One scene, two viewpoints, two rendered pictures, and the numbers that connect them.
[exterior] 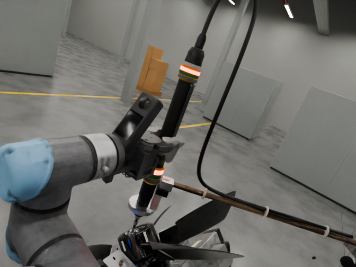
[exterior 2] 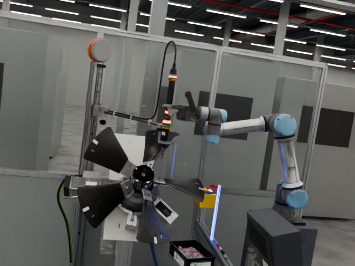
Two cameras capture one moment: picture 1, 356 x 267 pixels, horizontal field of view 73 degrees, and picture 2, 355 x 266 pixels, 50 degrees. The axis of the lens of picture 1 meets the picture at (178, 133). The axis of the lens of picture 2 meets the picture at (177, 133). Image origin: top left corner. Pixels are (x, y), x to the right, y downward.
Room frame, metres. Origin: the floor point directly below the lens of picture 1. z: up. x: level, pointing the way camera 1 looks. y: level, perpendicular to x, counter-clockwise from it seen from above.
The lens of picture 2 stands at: (1.81, 1.61, 1.68)
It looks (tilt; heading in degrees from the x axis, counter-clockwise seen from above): 6 degrees down; 229
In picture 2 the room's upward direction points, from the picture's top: 8 degrees clockwise
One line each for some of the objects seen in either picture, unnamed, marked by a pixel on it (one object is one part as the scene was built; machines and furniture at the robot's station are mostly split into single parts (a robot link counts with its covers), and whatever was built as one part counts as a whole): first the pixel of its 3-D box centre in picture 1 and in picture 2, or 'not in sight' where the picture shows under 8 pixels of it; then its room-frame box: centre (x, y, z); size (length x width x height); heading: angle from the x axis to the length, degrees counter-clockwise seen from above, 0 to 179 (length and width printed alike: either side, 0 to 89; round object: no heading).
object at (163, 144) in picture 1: (161, 144); not in sight; (0.46, 0.02, 1.60); 0.09 x 0.05 x 0.02; 140
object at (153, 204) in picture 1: (150, 192); (164, 133); (0.52, 0.01, 1.44); 0.09 x 0.07 x 0.10; 95
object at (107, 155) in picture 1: (96, 157); (202, 113); (0.35, 0.11, 1.58); 0.08 x 0.05 x 0.08; 60
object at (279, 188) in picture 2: not in sight; (286, 190); (-0.19, 0.37, 1.18); 0.13 x 0.12 x 0.14; 53
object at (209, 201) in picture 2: not in sight; (204, 198); (0.06, -0.05, 1.02); 0.16 x 0.10 x 0.11; 60
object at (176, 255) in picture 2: not in sight; (190, 255); (0.44, 0.27, 0.85); 0.22 x 0.17 x 0.07; 75
